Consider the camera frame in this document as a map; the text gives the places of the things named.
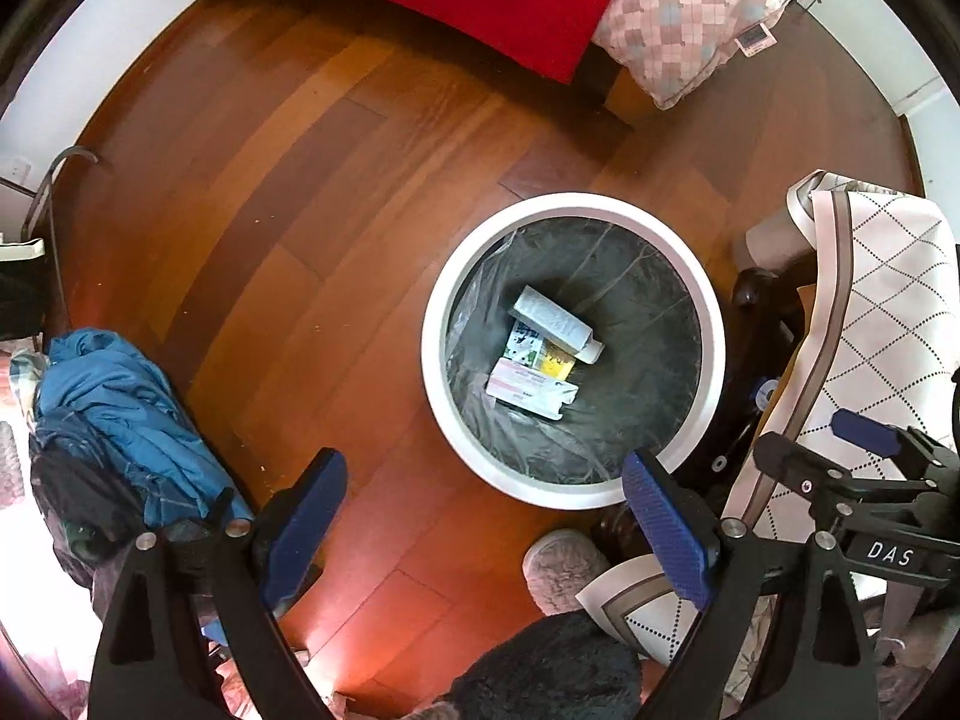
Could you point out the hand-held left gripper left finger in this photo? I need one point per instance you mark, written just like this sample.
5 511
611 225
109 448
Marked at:
304 517

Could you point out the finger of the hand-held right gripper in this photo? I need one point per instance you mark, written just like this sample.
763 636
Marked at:
810 472
862 427

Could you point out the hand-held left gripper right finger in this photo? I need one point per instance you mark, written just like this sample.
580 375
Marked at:
671 532

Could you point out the white round trash bin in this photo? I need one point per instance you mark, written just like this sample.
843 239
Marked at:
574 206

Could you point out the grey fuzzy slipper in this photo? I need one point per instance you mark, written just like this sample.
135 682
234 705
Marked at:
562 562

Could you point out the white diamond pattern tablecloth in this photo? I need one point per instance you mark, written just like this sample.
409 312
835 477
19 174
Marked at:
870 300

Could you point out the dark fuzzy pant leg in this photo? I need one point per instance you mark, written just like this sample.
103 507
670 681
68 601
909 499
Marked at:
547 667

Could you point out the yellow packet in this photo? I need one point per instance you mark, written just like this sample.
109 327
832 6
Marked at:
559 364

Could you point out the pink and white carton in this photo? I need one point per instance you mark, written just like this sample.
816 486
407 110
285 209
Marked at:
525 386

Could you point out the blue jacket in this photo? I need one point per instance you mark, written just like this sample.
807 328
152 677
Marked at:
112 405

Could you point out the black plastic bin liner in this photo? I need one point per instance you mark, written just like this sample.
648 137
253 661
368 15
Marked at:
637 300

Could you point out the black and white packet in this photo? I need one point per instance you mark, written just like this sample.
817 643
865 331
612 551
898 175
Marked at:
525 345

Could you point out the white squeeze tube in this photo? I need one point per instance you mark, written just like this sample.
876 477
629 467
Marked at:
555 319

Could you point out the pink cloth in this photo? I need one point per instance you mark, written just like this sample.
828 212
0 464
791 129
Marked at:
45 615

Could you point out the blue plaid cloth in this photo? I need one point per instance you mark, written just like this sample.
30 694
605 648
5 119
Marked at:
26 382

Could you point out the black garment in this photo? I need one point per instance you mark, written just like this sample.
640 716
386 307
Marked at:
19 300

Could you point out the red blanket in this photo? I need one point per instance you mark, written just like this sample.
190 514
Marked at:
487 0

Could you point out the grey metal chair frame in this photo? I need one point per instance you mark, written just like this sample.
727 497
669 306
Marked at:
41 199

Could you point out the white wall outlet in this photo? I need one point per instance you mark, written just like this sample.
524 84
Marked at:
19 170

